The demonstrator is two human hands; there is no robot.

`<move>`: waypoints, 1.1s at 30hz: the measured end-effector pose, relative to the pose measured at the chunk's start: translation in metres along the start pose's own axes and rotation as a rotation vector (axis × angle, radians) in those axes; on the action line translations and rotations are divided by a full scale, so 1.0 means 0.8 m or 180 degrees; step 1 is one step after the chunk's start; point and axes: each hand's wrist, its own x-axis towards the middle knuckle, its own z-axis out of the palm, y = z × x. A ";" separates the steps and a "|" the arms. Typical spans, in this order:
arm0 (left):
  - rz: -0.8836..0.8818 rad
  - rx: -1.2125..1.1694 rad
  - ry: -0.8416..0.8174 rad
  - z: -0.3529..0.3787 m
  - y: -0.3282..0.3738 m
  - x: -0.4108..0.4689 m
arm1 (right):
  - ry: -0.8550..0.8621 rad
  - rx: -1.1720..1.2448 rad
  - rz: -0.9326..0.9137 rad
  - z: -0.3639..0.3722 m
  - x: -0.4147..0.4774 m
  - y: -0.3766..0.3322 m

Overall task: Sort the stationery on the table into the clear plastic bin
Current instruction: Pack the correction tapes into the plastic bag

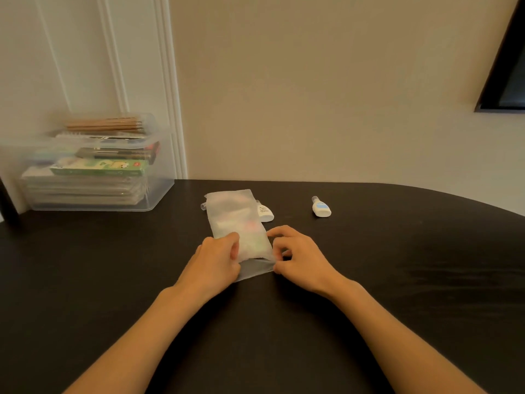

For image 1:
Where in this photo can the person's right hand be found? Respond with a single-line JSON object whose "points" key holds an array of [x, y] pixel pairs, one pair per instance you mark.
{"points": [[305, 262]]}

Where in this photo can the person's left hand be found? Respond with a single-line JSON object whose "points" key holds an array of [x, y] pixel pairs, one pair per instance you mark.
{"points": [[213, 266]]}

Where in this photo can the white blue correction tape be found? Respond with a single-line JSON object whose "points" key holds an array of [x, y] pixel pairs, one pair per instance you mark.
{"points": [[321, 208]]}

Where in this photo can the translucent plastic sheet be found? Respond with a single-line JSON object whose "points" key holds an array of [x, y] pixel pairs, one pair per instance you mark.
{"points": [[229, 209]]}

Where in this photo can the white printed correction tape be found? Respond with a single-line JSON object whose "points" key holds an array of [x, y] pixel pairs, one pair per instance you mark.
{"points": [[265, 212]]}

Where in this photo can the clear plastic storage bin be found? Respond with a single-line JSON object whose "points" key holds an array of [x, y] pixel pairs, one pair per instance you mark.
{"points": [[162, 188]]}

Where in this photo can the green pencil box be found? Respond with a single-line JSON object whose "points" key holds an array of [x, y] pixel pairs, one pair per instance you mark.
{"points": [[100, 166]]}

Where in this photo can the bundle of wooden pencils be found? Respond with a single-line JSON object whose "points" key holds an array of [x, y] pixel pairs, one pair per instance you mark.
{"points": [[104, 125]]}

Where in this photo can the person's right forearm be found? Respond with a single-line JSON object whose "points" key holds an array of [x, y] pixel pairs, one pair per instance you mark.
{"points": [[410, 344]]}

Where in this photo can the person's left forearm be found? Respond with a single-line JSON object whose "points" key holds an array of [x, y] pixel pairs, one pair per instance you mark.
{"points": [[135, 348]]}

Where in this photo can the black framed panel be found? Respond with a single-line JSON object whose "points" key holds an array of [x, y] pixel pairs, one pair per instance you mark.
{"points": [[8, 201]]}

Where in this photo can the black wall television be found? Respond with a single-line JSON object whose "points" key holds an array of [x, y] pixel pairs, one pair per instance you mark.
{"points": [[506, 77]]}

